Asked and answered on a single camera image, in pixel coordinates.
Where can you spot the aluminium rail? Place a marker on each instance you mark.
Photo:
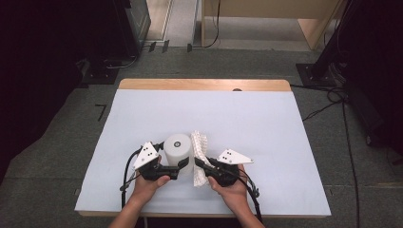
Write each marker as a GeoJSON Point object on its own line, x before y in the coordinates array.
{"type": "Point", "coordinates": [167, 19]}

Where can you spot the black curtain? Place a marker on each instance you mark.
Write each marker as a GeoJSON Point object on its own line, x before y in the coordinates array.
{"type": "Point", "coordinates": [38, 69]}
{"type": "Point", "coordinates": [377, 63]}

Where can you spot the white waffle cloth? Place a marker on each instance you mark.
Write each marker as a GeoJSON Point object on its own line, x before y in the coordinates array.
{"type": "Point", "coordinates": [200, 144]}

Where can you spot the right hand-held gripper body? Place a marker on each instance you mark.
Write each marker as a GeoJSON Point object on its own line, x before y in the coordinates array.
{"type": "Point", "coordinates": [223, 175]}

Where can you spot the black stand with base plate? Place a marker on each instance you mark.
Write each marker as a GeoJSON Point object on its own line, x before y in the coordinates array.
{"type": "Point", "coordinates": [320, 74]}

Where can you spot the person's right hand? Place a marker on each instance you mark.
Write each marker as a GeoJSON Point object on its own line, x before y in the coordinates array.
{"type": "Point", "coordinates": [233, 196]}

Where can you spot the black stand base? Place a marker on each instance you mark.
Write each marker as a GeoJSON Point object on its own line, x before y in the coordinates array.
{"type": "Point", "coordinates": [101, 76]}

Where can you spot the wooden table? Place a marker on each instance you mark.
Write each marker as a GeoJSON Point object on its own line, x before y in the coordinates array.
{"type": "Point", "coordinates": [190, 85]}

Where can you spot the person's left hand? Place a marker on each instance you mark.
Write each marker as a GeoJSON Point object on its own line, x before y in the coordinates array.
{"type": "Point", "coordinates": [147, 190]}

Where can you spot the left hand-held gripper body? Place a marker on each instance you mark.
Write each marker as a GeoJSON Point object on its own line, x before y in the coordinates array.
{"type": "Point", "coordinates": [155, 172]}

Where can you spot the black cabinet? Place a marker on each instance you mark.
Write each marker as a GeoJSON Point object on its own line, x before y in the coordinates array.
{"type": "Point", "coordinates": [133, 25]}

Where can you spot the light wooden desk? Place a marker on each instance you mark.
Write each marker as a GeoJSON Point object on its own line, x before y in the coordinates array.
{"type": "Point", "coordinates": [269, 8]}

